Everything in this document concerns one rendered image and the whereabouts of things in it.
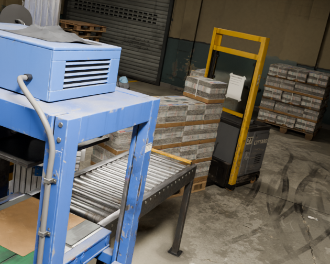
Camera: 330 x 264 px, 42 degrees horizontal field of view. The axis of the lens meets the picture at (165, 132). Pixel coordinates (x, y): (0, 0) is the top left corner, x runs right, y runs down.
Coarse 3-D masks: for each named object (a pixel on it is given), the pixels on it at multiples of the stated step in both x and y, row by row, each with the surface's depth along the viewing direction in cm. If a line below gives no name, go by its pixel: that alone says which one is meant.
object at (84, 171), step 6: (114, 156) 330; (120, 156) 332; (102, 162) 313; (108, 162) 315; (90, 168) 298; (96, 168) 301; (78, 174) 284; (84, 174) 289; (30, 192) 248; (36, 192) 249; (36, 198) 249
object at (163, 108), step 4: (160, 104) 416; (164, 104) 420; (160, 108) 410; (164, 108) 414; (168, 108) 418; (160, 112) 412; (164, 112) 416; (160, 116) 415; (164, 116) 419; (160, 120) 417; (164, 120) 421
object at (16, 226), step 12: (24, 204) 232; (36, 204) 235; (0, 216) 216; (12, 216) 218; (24, 216) 220; (36, 216) 222; (72, 216) 229; (0, 228) 206; (12, 228) 208; (24, 228) 209; (36, 228) 211; (0, 240) 196; (12, 240) 198; (24, 240) 200; (24, 252) 191
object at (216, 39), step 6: (216, 30) 510; (216, 36) 519; (222, 36) 515; (216, 42) 520; (210, 48) 518; (210, 54) 519; (216, 54) 520; (210, 60) 519; (210, 66) 522; (210, 72) 523; (210, 78) 529
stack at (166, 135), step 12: (120, 132) 385; (132, 132) 393; (156, 132) 417; (168, 132) 430; (180, 132) 444; (192, 132) 457; (108, 144) 396; (120, 144) 389; (156, 144) 422; (168, 144) 436; (96, 156) 412; (108, 156) 398; (180, 156) 456; (192, 156) 470; (180, 192) 476
